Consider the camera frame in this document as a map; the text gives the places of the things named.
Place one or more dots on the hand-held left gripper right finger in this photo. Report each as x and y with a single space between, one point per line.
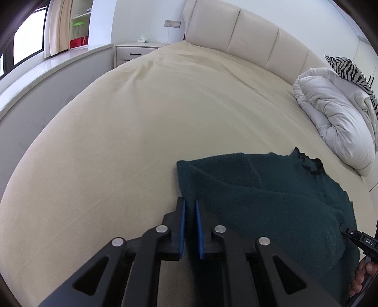
199 231

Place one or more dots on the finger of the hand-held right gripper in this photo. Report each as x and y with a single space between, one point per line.
358 236

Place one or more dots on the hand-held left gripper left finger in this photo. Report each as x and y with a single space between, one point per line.
182 227

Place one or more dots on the dark green towel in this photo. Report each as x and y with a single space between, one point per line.
265 200

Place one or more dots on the person's right hand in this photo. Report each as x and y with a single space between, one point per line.
358 280

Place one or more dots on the bed with beige sheet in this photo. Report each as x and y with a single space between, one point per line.
147 118

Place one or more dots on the white folded duvet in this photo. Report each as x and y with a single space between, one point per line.
333 112

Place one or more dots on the zebra print pillow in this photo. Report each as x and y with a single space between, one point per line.
351 69

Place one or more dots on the white nightstand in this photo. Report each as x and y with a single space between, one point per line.
133 53

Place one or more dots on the tissue box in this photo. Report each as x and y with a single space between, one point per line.
143 39

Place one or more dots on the white window sill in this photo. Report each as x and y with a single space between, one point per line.
53 68

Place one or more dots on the cream padded headboard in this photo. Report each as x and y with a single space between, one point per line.
236 26

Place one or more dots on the red storage box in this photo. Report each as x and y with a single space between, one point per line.
79 42

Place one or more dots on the green lidded container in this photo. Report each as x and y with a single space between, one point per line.
79 29

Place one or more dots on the beige curtain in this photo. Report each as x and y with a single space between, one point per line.
57 26

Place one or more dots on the black framed window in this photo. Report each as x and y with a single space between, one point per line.
26 41

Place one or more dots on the wall socket panel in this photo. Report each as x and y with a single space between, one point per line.
172 24

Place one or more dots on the white wall shelf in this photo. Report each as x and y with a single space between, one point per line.
81 14

